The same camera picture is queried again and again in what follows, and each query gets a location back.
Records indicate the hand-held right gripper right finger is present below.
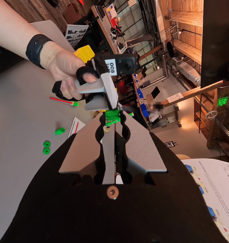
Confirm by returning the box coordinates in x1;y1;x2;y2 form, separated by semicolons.
116;111;167;184

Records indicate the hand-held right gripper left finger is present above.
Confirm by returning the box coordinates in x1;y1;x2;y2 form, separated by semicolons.
59;112;106;185

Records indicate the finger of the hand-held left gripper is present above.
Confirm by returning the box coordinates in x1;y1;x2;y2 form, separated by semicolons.
101;73;119;110

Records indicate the green toy brick assembly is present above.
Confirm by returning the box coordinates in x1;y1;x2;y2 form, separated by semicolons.
105;109;121;126

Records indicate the person's left forearm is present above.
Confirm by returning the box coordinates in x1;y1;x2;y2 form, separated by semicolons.
0;0;41;61

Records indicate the person's left hand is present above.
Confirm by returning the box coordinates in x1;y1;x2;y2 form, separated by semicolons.
40;41;98;100

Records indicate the red tool bag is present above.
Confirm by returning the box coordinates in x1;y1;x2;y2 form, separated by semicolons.
117;80;130;95

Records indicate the building instruction sheet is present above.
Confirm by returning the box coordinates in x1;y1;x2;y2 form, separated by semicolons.
67;117;86;139

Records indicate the wooden workbench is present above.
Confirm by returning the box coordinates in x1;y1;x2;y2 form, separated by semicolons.
91;5;124;55

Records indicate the yellow plastic bin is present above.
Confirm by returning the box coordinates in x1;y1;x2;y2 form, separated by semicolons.
73;45;95;63

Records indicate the black round fan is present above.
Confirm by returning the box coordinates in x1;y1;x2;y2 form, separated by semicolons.
166;42;175;58

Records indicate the red axle with green brick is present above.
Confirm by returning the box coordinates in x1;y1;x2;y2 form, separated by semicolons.
49;97;79;107

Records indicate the printed photo leaflet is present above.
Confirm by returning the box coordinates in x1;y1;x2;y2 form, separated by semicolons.
65;24;89;47

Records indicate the white paper notice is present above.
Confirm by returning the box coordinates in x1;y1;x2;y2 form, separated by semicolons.
166;92;184;104

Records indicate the brown bag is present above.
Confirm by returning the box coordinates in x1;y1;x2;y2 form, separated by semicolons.
63;3;83;24

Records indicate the large printed set leaflet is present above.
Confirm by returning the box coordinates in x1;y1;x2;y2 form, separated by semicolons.
180;158;229;243

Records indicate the wooden beam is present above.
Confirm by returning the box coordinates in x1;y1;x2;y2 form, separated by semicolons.
162;80;224;108

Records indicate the black wrist watch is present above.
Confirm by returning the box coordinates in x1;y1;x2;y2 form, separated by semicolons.
25;34;54;69

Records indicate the green exit sign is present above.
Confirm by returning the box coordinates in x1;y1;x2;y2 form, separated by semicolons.
217;96;228;108

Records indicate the black flat panel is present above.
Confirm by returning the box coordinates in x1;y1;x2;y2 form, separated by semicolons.
200;0;229;89

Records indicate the silver air duct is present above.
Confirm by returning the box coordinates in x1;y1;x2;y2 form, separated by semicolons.
171;57;201;86

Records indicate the white cable coil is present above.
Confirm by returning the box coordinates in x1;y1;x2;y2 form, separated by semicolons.
205;110;218;120

